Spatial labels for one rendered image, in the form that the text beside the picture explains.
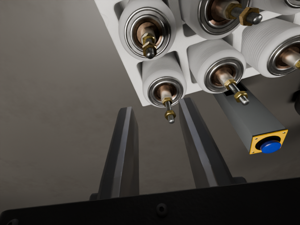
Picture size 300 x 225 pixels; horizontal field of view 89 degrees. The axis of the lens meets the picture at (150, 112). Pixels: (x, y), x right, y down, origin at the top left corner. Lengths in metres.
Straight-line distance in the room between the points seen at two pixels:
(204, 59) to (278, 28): 0.14
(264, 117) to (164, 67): 0.27
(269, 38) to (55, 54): 0.58
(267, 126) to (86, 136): 0.74
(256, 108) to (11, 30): 0.72
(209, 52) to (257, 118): 0.21
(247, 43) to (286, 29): 0.07
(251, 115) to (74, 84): 0.59
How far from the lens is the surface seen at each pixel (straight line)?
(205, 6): 0.28
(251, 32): 0.42
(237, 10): 0.25
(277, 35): 0.38
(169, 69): 0.31
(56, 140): 0.94
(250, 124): 0.43
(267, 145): 0.43
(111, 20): 0.35
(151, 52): 0.19
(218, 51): 0.33
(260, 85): 0.78
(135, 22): 0.27
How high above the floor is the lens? 0.52
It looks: 49 degrees down
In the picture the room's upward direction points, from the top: 176 degrees clockwise
